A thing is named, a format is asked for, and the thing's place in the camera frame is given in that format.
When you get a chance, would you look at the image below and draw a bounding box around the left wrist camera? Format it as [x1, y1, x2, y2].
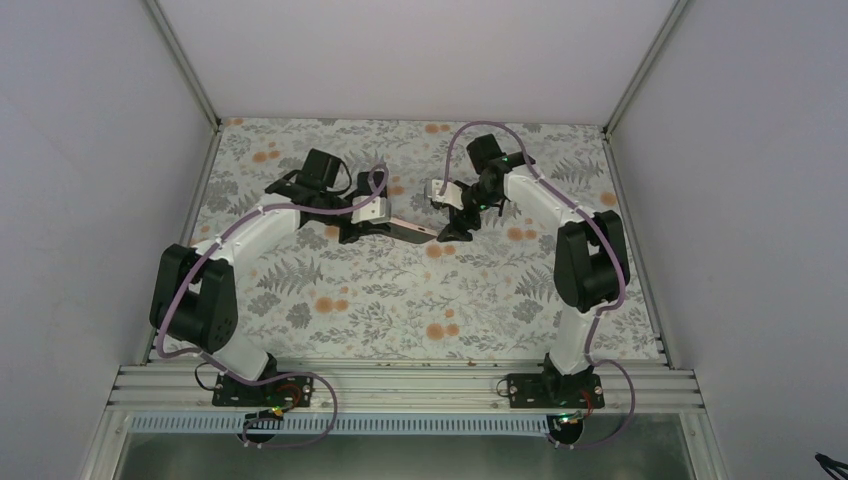
[351, 196, 391, 224]

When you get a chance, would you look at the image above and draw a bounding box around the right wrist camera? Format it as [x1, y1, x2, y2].
[428, 179, 463, 209]

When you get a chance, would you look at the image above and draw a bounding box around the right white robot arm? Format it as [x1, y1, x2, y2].
[426, 135, 630, 394]

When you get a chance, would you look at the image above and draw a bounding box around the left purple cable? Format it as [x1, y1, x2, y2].
[156, 163, 339, 450]

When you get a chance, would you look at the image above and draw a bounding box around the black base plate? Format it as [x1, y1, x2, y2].
[505, 373, 605, 409]
[211, 375, 314, 409]

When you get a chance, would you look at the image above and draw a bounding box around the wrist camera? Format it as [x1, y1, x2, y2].
[428, 179, 463, 209]
[351, 196, 391, 224]

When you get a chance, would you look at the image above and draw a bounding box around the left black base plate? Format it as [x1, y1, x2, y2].
[211, 375, 314, 409]

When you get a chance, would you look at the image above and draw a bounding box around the purple cable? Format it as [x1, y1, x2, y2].
[156, 163, 339, 450]
[438, 121, 638, 451]

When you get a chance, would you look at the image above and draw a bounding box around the aluminium front rail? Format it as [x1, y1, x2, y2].
[107, 360, 705, 414]

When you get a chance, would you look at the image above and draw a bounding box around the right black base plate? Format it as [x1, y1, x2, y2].
[505, 373, 605, 409]

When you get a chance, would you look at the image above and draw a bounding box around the left aluminium corner post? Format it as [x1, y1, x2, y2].
[142, 0, 221, 130]

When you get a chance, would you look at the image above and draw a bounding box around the right aluminium corner post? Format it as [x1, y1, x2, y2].
[603, 0, 690, 139]

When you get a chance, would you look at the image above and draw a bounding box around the white slotted cable duct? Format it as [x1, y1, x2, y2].
[128, 412, 550, 437]

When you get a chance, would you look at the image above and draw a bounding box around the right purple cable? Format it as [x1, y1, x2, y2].
[438, 121, 638, 451]

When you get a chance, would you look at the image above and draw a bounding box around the floral patterned mat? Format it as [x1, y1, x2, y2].
[150, 117, 665, 362]

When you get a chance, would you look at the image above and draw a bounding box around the black phone on mat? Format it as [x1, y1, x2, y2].
[355, 170, 388, 198]

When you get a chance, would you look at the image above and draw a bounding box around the pink phone case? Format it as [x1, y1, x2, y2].
[388, 219, 438, 245]

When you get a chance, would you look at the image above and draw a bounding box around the aluminium corner post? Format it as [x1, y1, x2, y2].
[142, 0, 221, 130]
[603, 0, 690, 139]

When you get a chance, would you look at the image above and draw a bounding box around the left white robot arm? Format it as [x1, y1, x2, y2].
[150, 149, 389, 386]

